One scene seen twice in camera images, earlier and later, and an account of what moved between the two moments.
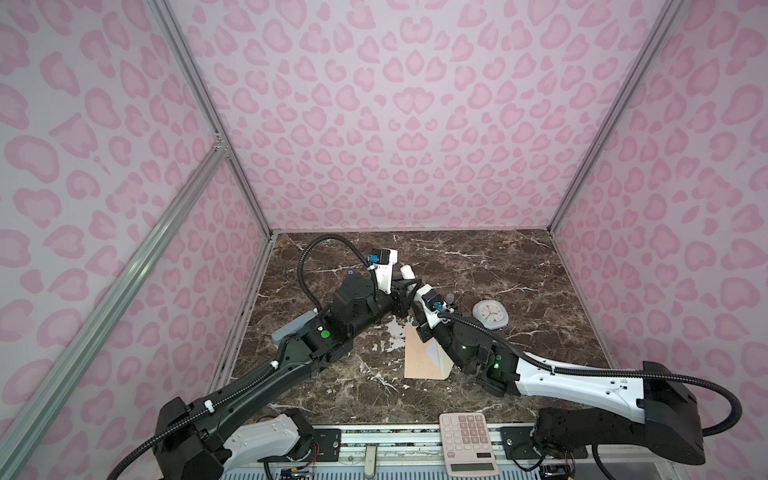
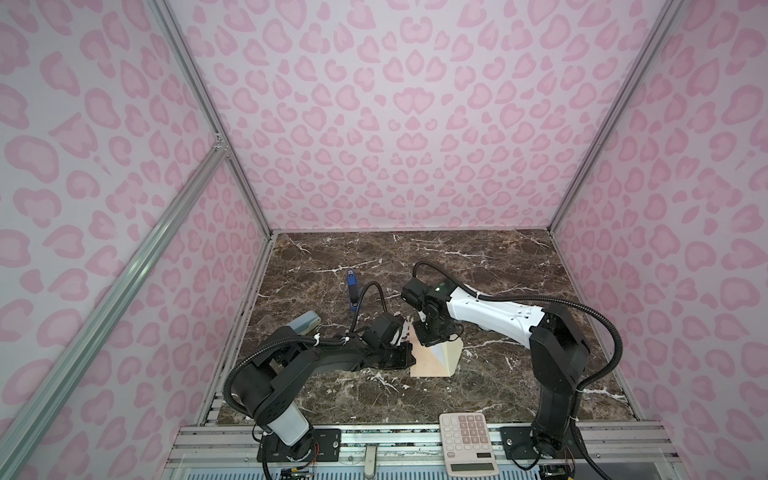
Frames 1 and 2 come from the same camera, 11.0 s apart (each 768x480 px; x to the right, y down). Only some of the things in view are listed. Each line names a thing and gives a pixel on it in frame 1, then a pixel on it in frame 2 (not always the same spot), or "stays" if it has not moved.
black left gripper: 399,296 -> 405,363
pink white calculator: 467,446 stays
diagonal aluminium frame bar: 98,317 stays
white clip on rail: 370,464 stays
